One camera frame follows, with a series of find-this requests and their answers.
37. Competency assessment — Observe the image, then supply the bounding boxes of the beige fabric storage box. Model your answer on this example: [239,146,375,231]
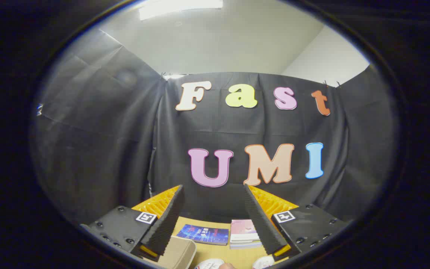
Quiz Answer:
[140,236,197,269]

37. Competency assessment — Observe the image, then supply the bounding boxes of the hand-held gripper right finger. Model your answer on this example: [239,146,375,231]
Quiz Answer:
[243,183,350,262]

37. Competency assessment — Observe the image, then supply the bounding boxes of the white shoe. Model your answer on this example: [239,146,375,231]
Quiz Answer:
[252,255,276,269]
[194,258,225,269]

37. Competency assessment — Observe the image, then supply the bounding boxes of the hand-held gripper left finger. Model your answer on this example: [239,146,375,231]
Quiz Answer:
[80,185,186,262]

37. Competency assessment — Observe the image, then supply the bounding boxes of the blue book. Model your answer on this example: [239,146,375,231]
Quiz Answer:
[177,223,230,246]

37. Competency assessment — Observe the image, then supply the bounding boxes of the stack of pink books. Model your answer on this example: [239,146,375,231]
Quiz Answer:
[229,219,263,250]

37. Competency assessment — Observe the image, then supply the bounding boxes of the ceiling light panel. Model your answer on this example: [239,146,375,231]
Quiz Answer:
[138,0,224,21]

